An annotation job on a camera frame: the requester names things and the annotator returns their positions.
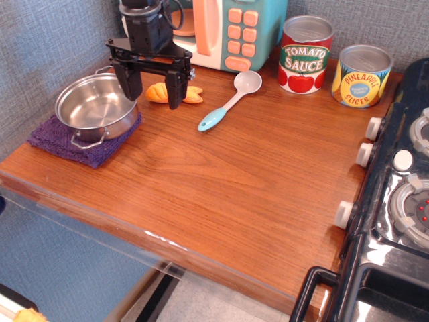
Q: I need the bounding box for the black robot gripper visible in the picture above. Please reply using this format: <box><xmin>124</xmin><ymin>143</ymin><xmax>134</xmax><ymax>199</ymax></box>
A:
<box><xmin>106</xmin><ymin>1</ymin><xmax>195</xmax><ymax>110</ymax></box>

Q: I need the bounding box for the stainless steel pot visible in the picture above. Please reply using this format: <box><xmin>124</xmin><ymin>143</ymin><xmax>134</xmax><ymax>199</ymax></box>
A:
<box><xmin>55</xmin><ymin>67</ymin><xmax>139</xmax><ymax>150</ymax></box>

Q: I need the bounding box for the orange plush shrimp toy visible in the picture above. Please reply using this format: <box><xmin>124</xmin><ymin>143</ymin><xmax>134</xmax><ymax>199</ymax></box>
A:
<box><xmin>145</xmin><ymin>83</ymin><xmax>203</xmax><ymax>104</ymax></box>

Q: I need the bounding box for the toy microwave teal white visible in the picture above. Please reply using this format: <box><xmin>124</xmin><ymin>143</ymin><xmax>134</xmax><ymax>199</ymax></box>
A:
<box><xmin>169</xmin><ymin>1</ymin><xmax>288</xmax><ymax>72</ymax></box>

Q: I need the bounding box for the purple folded cloth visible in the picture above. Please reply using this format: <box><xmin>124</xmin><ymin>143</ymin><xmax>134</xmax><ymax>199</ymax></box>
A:
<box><xmin>27</xmin><ymin>112</ymin><xmax>142</xmax><ymax>168</ymax></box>

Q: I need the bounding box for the tomato sauce can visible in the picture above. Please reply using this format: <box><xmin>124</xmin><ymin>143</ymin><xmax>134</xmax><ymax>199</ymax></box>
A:
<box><xmin>278</xmin><ymin>15</ymin><xmax>334</xmax><ymax>94</ymax></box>

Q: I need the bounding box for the pineapple slices can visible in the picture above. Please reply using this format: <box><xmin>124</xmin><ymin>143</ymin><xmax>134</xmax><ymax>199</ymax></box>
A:
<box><xmin>331</xmin><ymin>44</ymin><xmax>393</xmax><ymax>109</ymax></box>

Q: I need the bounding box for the white stove knob middle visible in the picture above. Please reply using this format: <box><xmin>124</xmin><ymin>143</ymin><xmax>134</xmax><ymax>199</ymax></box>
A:
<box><xmin>355</xmin><ymin>143</ymin><xmax>373</xmax><ymax>168</ymax></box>

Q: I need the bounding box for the white stove knob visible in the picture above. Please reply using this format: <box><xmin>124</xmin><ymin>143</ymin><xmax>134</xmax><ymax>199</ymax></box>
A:
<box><xmin>355</xmin><ymin>143</ymin><xmax>373</xmax><ymax>168</ymax></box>
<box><xmin>365</xmin><ymin>117</ymin><xmax>383</xmax><ymax>141</ymax></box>
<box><xmin>334</xmin><ymin>201</ymin><xmax>354</xmax><ymax>229</ymax></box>

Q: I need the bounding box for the white stove knob rear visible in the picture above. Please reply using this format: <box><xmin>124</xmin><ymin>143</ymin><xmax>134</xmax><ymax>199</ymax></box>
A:
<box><xmin>365</xmin><ymin>117</ymin><xmax>383</xmax><ymax>141</ymax></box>

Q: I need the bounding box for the white stove knob front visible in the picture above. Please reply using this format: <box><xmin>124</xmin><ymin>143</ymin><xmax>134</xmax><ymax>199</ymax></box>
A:
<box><xmin>334</xmin><ymin>201</ymin><xmax>354</xmax><ymax>229</ymax></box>

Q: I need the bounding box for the yellow plush object corner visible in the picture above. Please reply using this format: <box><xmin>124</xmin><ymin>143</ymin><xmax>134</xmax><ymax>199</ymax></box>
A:
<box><xmin>13</xmin><ymin>309</ymin><xmax>48</xmax><ymax>322</ymax></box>

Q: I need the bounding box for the black toy stove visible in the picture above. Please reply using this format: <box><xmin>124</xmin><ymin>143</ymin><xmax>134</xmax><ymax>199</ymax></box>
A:
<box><xmin>290</xmin><ymin>58</ymin><xmax>428</xmax><ymax>321</ymax></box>

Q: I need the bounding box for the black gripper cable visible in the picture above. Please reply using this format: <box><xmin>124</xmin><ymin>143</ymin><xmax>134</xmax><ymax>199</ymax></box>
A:
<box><xmin>160</xmin><ymin>0</ymin><xmax>185</xmax><ymax>31</ymax></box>

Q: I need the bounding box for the white spoon teal handle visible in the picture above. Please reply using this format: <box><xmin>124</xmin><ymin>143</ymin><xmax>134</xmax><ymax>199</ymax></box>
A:
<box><xmin>197</xmin><ymin>71</ymin><xmax>263</xmax><ymax>132</ymax></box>

